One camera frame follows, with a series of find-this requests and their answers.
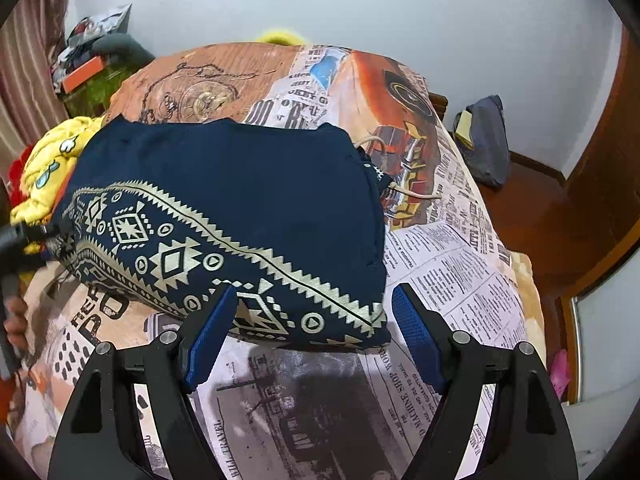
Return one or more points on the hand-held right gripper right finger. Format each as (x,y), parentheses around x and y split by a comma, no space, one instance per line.
(415,330)

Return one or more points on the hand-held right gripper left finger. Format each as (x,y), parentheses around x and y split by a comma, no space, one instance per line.
(212,330)

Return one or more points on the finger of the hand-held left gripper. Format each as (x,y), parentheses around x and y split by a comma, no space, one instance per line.
(17,247)

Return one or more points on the navy patterned hoodie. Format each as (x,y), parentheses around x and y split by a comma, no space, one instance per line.
(240,195)

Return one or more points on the person's left hand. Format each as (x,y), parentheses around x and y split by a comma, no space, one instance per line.
(17,325)

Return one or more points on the newspaper print bed cover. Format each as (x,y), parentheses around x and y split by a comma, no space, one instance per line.
(450,260)

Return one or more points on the red plush cloth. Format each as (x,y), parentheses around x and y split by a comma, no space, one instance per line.
(19,162)

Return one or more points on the yellow cartoon fleece blanket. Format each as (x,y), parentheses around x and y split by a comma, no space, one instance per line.
(50,160)

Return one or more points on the beige fleece blanket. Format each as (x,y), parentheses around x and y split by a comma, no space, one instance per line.
(530,290)

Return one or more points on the pink item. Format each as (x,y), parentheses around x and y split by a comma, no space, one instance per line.
(559,375)

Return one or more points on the green box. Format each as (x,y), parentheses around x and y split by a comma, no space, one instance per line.
(100,92)

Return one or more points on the orange box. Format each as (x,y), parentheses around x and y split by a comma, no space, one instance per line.
(82,75)

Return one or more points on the striped curtain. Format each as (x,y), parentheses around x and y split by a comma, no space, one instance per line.
(30,60)

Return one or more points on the white wardrobe panel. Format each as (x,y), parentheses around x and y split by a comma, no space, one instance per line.
(605,340)

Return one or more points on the dark blue bag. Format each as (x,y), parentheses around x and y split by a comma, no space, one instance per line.
(487,145)

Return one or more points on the yellow notepad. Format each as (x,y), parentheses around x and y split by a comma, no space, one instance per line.
(464,130)

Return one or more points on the clutter pile with orange box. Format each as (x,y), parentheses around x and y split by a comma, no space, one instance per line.
(95,22)

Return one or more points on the wooden door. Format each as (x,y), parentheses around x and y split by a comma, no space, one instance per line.
(610,160)

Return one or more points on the yellow plush toy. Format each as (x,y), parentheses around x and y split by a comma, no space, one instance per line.
(282,37)

